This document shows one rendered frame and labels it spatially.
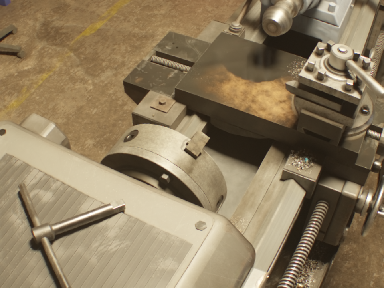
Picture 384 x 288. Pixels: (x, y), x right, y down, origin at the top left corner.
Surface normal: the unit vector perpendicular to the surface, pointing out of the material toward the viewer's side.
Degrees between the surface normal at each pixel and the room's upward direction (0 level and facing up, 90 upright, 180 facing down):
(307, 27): 90
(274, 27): 90
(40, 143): 0
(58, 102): 0
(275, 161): 0
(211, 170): 51
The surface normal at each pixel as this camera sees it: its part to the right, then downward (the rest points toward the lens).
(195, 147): 0.41, -0.48
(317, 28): -0.45, 0.63
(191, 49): 0.01, -0.70
